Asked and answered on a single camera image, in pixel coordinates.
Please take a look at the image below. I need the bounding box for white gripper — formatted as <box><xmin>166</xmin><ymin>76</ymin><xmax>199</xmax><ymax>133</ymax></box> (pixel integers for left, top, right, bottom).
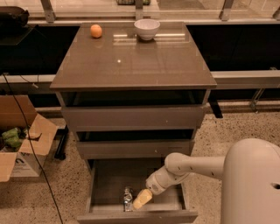
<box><xmin>133</xmin><ymin>166</ymin><xmax>182</xmax><ymax>209</ymax></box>

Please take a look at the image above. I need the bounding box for silver redbull can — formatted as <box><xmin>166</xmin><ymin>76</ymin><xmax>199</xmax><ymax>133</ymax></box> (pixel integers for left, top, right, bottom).
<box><xmin>123</xmin><ymin>186</ymin><xmax>133</xmax><ymax>212</ymax></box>

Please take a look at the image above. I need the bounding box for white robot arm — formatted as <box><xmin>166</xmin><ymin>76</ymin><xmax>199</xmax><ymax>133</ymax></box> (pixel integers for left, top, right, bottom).
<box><xmin>133</xmin><ymin>138</ymin><xmax>280</xmax><ymax>224</ymax></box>

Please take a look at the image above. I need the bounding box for bottom grey drawer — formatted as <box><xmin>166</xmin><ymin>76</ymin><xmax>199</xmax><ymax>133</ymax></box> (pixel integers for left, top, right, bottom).
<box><xmin>78</xmin><ymin>158</ymin><xmax>198</xmax><ymax>224</ymax></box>

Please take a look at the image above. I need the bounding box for grey drawer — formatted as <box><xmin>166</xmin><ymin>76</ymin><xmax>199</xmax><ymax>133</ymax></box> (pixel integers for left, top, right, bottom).
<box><xmin>77</xmin><ymin>129</ymin><xmax>194</xmax><ymax>159</ymax></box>
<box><xmin>57</xmin><ymin>89</ymin><xmax>209</xmax><ymax>132</ymax></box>
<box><xmin>78</xmin><ymin>158</ymin><xmax>198</xmax><ymax>224</ymax></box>

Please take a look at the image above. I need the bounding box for middle grey drawer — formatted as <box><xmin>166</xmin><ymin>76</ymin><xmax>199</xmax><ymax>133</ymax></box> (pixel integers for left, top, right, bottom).
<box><xmin>77</xmin><ymin>129</ymin><xmax>194</xmax><ymax>159</ymax></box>

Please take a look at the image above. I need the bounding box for top grey drawer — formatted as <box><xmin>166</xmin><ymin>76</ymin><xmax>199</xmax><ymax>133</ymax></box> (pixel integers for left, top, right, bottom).
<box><xmin>57</xmin><ymin>89</ymin><xmax>209</xmax><ymax>132</ymax></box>

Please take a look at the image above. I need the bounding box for grey drawer cabinet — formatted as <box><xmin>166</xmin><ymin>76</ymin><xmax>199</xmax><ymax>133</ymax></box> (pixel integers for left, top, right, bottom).
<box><xmin>50</xmin><ymin>22</ymin><xmax>218</xmax><ymax>224</ymax></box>

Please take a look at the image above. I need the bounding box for black table leg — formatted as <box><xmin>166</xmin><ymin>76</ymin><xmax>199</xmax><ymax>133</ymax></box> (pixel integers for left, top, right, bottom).
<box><xmin>54</xmin><ymin>126</ymin><xmax>69</xmax><ymax>160</ymax></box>

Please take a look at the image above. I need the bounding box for green cloth in box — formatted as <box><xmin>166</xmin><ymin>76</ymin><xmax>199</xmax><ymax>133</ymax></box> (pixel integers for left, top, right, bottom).
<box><xmin>2</xmin><ymin>128</ymin><xmax>23</xmax><ymax>151</ymax></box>

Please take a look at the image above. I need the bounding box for open cardboard box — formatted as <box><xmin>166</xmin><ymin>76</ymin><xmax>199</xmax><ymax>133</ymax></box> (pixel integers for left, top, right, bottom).
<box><xmin>0</xmin><ymin>95</ymin><xmax>58</xmax><ymax>182</ymax></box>

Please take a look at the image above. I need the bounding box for white bowl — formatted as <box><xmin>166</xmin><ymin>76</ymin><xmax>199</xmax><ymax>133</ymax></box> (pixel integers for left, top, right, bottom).
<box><xmin>134</xmin><ymin>19</ymin><xmax>160</xmax><ymax>40</ymax></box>

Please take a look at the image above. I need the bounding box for orange fruit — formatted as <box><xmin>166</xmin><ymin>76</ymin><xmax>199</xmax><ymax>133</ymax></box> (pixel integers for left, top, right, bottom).
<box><xmin>90</xmin><ymin>24</ymin><xmax>102</xmax><ymax>39</ymax></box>

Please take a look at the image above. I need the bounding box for black object on shelf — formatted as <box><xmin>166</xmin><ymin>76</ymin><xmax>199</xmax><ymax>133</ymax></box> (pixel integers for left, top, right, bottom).
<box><xmin>0</xmin><ymin>6</ymin><xmax>30</xmax><ymax>29</ymax></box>

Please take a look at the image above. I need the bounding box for black cable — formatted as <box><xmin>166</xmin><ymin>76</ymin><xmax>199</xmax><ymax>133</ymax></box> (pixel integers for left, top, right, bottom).
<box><xmin>2</xmin><ymin>73</ymin><xmax>64</xmax><ymax>224</ymax></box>

